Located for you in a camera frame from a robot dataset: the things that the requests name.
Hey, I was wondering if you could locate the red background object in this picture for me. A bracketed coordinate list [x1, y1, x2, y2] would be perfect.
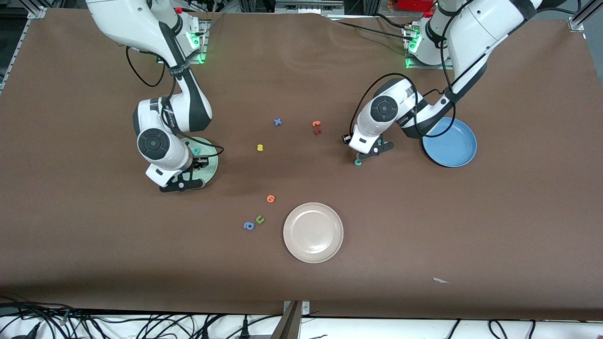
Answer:
[397, 0, 435, 12]

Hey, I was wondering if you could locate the blue plate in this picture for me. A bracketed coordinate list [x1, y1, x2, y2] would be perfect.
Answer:
[422, 118, 478, 168]

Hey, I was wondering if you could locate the beige plate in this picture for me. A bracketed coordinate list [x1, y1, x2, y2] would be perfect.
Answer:
[283, 202, 344, 264]

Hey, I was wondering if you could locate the silver metal box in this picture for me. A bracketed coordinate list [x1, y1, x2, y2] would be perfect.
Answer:
[275, 0, 345, 16]

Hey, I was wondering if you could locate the black base cable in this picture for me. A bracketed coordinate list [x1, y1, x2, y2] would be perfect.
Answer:
[375, 13, 415, 29]
[325, 19, 417, 38]

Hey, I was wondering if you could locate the aluminium frame rail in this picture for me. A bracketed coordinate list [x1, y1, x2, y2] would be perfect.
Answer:
[0, 0, 48, 95]

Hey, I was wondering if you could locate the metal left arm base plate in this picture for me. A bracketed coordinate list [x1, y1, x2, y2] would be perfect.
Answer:
[404, 24, 456, 71]

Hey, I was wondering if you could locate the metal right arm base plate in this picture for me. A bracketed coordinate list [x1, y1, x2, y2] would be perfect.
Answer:
[184, 19, 209, 65]

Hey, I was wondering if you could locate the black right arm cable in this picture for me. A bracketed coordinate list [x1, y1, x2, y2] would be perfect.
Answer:
[125, 46, 225, 159]

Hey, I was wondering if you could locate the brown table cover sheet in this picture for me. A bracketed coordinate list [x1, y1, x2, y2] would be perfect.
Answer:
[0, 8, 603, 322]

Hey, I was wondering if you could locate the aluminium frame post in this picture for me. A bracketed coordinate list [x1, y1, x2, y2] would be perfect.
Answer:
[568, 0, 603, 33]

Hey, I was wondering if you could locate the aluminium table leg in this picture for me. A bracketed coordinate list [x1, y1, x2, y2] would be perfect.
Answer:
[270, 301, 302, 339]

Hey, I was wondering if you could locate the green plate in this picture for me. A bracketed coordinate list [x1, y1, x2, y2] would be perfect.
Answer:
[181, 137, 219, 190]

